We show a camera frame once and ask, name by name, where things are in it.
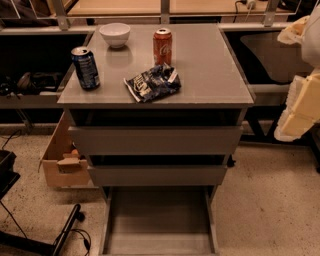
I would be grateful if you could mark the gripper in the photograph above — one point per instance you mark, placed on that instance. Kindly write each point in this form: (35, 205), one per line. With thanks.
(313, 41)

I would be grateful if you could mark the red coke can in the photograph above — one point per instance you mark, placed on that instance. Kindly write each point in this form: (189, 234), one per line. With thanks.
(162, 46)

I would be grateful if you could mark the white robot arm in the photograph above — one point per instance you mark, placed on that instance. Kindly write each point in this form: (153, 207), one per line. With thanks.
(310, 53)

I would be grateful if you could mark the grey drawer cabinet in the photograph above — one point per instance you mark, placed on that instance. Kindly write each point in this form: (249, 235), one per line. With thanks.
(154, 125)

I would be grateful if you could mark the blue soda can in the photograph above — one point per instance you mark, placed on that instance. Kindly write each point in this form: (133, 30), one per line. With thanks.
(86, 69)

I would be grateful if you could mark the open grey bottom drawer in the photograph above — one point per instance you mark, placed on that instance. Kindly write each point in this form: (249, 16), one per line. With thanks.
(158, 221)

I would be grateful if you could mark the grey top drawer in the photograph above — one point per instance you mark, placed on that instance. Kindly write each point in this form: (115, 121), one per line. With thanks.
(156, 140)

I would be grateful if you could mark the grey middle drawer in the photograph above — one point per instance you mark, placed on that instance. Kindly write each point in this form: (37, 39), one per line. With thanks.
(152, 175)

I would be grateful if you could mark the blue chip bag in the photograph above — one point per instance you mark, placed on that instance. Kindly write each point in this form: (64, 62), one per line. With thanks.
(158, 82)

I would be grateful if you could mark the white ceramic bowl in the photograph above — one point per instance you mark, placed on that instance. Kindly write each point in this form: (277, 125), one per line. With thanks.
(115, 34)

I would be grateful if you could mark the cardboard box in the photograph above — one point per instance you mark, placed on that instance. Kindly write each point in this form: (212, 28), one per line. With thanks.
(62, 164)

